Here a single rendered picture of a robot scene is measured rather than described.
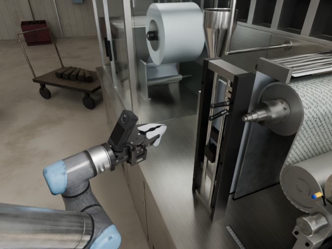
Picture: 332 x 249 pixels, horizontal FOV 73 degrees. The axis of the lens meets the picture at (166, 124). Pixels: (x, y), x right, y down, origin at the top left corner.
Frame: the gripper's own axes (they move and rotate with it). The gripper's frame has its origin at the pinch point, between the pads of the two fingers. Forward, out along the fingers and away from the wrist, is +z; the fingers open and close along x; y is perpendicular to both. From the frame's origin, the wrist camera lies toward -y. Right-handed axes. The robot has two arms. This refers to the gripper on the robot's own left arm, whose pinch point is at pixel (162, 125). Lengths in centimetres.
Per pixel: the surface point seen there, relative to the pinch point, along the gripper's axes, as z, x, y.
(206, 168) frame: 11.4, 12.8, 15.9
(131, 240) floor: 3, -26, 128
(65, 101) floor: 43, -289, 164
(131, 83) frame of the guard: 18, -48, 12
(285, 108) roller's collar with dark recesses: 17.6, 25.6, -15.4
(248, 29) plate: 66, -19, -17
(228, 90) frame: 8.0, 14.3, -17.8
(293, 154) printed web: 18.6, 32.6, -4.1
